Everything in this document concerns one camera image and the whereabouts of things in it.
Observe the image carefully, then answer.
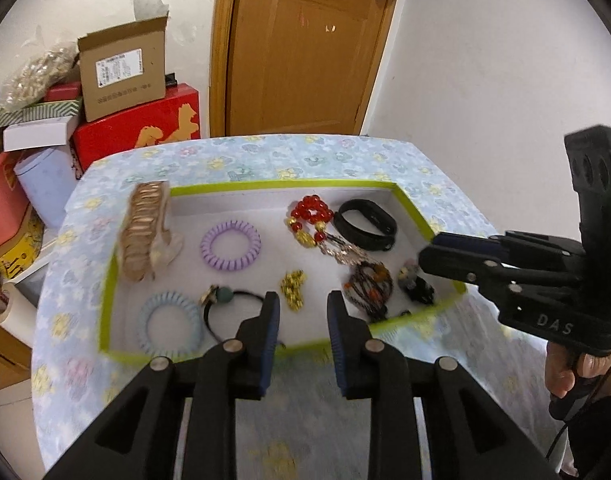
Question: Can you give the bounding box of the dark red box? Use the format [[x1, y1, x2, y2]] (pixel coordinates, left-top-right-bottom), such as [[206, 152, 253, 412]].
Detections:
[[44, 80, 83, 104]]

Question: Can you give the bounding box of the bag of gold pieces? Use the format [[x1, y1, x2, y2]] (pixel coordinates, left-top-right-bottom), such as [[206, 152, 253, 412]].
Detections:
[[0, 45, 82, 111]]

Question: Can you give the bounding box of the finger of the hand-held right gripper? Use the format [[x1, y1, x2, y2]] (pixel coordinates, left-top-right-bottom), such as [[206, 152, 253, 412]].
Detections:
[[418, 246, 517, 307], [429, 232, 587, 267]]

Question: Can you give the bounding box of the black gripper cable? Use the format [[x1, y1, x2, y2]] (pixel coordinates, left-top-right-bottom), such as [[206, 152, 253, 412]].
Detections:
[[544, 340, 611, 476]]

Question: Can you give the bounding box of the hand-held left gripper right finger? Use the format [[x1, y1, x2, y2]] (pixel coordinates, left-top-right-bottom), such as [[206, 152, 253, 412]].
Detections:
[[327, 290, 561, 480]]

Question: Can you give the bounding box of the red bead bracelet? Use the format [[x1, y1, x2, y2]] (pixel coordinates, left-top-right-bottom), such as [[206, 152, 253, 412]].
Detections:
[[286, 195, 334, 249]]

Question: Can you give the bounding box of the brown cardboard box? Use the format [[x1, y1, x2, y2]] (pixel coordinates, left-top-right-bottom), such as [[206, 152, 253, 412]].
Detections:
[[77, 16, 169, 122]]

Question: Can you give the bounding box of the green striped box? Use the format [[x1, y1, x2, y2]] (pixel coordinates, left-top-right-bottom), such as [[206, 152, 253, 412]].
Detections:
[[0, 99, 84, 131]]

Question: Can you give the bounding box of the blue spiral hair tie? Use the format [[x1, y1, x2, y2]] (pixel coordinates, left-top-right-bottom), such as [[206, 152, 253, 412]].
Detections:
[[137, 291, 204, 356]]

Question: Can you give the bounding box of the dark braided bracelet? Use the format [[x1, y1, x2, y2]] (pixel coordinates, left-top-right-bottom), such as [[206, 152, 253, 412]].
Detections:
[[343, 260, 394, 324]]

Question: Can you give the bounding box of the rhinestone chain bracelet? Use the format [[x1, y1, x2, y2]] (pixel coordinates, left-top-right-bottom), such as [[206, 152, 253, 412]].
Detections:
[[318, 232, 369, 266]]

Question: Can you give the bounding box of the black pompom hair tie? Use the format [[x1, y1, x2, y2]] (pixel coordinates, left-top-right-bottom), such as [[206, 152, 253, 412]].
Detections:
[[398, 259, 437, 306]]

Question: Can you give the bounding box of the light blue box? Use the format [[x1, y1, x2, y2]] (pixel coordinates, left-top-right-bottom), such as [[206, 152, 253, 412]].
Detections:
[[13, 146, 79, 231]]

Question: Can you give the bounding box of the black charm hair tie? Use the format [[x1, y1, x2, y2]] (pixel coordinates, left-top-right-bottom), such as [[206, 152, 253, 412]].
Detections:
[[200, 285, 269, 349]]

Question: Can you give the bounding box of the plain white box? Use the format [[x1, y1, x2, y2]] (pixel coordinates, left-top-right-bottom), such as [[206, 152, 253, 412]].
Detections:
[[3, 115, 79, 154]]

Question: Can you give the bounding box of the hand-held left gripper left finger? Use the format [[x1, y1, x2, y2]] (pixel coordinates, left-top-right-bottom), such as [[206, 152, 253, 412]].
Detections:
[[44, 291, 281, 480]]

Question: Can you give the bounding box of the floral blue tablecloth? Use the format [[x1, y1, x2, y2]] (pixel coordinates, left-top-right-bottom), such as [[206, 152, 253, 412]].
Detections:
[[30, 134, 576, 472]]

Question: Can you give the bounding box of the pink plastic bin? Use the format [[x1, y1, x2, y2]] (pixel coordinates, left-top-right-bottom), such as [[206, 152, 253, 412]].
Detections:
[[0, 150, 32, 254]]

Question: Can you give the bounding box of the brown wooden door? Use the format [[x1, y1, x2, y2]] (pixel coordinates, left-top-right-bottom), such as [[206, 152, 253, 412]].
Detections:
[[209, 0, 399, 137]]

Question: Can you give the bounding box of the purple spiral hair tie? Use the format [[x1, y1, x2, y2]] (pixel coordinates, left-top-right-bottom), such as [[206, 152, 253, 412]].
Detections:
[[200, 220, 263, 272]]

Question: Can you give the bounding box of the red gift box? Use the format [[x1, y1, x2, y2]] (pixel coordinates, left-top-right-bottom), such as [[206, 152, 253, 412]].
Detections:
[[68, 82, 202, 174]]

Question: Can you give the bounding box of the small gold bead bracelet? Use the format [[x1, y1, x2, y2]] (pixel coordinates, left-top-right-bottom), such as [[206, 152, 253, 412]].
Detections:
[[280, 270, 307, 312]]

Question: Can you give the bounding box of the gold cream hair claw clip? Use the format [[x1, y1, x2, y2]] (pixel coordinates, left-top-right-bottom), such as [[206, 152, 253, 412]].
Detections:
[[118, 180, 184, 284]]

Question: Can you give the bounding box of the person's right hand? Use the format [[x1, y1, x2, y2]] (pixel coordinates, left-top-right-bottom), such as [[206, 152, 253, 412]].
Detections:
[[544, 342, 611, 412]]

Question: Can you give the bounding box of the lime green cardboard tray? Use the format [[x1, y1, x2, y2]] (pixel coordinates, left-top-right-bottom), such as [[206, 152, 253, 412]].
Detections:
[[98, 180, 469, 363]]

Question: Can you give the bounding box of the black smart band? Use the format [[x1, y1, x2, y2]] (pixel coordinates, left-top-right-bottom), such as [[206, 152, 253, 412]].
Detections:
[[334, 198, 399, 252]]

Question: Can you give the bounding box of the white paper roll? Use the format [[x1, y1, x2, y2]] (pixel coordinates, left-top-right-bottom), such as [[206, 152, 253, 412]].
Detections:
[[0, 282, 39, 341]]

